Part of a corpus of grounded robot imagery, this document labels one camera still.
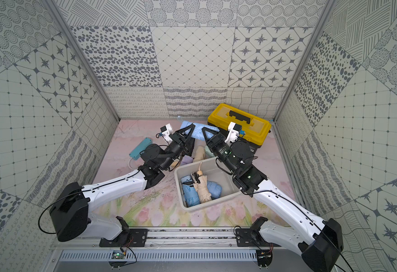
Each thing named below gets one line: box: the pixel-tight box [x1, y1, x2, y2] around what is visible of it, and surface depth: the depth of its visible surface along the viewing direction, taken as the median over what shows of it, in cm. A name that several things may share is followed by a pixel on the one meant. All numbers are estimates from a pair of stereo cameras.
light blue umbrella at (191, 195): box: [180, 173, 201, 207], surface depth 83 cm
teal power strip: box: [129, 137, 153, 161], surface depth 106 cm
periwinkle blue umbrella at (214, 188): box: [207, 180, 223, 201], surface depth 87 cm
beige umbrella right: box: [193, 146, 206, 163], surface depth 97 cm
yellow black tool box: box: [207, 103, 272, 154], surface depth 100 cm
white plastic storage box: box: [174, 156, 242, 212], surface depth 85 cm
